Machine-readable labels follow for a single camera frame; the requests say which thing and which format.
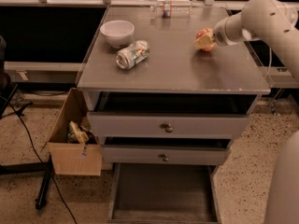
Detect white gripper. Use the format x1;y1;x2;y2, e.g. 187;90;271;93
194;13;245;50

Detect crushed soda can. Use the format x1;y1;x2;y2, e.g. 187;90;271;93
116;40;150;70

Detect grey drawer cabinet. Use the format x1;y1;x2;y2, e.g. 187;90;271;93
76;6;271;166

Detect red apple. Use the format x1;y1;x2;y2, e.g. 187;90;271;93
194;28;216;51

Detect open bottom grey drawer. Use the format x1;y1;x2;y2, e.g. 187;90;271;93
107;163;221;224

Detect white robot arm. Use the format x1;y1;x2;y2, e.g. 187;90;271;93
194;0;299;224

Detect clear plastic water bottle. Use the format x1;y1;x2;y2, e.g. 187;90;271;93
150;1;192;18

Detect crumpled snack wrappers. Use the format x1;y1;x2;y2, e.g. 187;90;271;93
67;118;96;145

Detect black stand base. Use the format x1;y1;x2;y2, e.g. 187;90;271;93
0;158;53;210

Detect cardboard box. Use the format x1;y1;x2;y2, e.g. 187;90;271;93
47;89;102;175

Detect black floor cable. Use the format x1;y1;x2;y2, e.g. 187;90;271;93
0;95;78;224

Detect white hanging cable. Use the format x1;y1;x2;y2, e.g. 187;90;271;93
263;47;273;79

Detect top grey drawer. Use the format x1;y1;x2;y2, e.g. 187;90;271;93
87;112;249;139

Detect middle grey drawer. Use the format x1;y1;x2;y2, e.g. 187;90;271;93
101;146;231;165

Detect white ceramic bowl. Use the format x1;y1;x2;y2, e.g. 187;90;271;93
100;20;135;48

